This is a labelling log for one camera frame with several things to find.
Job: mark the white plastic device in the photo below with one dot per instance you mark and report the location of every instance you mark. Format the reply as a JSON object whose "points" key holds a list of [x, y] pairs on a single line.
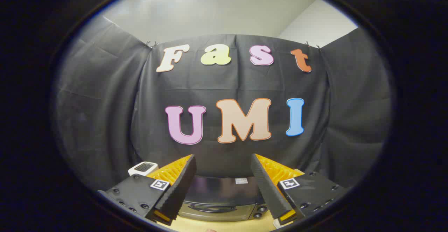
{"points": [[142, 168]]}

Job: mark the black toaster oven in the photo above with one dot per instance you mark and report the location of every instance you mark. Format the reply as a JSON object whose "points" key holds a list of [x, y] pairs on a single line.
{"points": [[220, 190]]}

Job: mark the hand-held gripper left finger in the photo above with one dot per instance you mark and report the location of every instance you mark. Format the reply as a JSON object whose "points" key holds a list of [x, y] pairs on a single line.
{"points": [[178, 190]]}

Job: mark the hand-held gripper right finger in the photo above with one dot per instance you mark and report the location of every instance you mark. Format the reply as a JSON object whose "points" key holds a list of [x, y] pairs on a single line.
{"points": [[267, 190]]}

